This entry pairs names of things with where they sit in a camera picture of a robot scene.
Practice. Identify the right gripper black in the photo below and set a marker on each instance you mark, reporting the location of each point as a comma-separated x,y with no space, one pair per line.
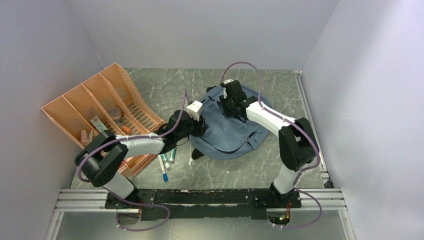
223,101

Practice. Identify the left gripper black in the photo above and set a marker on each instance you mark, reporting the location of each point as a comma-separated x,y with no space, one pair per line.
201,126

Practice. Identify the blue backpack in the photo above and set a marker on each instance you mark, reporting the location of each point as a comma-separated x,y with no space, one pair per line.
225,138

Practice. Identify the green white glue stick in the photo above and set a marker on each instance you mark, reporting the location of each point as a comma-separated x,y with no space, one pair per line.
166,162

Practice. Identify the blue capped whiteboard marker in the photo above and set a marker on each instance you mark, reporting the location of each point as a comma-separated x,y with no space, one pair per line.
163,169

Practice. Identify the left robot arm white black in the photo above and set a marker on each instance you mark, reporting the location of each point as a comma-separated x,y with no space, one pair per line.
101,159

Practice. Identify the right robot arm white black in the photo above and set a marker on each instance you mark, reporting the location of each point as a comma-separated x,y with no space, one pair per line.
297,144

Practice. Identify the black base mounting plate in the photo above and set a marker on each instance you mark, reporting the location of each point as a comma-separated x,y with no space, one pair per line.
206,203

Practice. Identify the orange plastic desk organizer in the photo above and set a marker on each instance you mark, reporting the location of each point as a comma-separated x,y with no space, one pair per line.
110,95

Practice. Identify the red white card box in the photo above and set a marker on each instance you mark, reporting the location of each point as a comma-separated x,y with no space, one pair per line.
98,124

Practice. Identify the wooden clips in organizer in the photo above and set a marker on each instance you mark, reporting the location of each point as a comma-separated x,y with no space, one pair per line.
86,137

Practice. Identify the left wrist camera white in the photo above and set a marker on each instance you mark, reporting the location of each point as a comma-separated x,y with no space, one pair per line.
194,110

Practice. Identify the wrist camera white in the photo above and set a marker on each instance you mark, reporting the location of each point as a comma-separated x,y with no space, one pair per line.
227,81
194,110

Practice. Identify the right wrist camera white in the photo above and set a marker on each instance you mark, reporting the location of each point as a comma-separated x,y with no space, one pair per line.
227,81

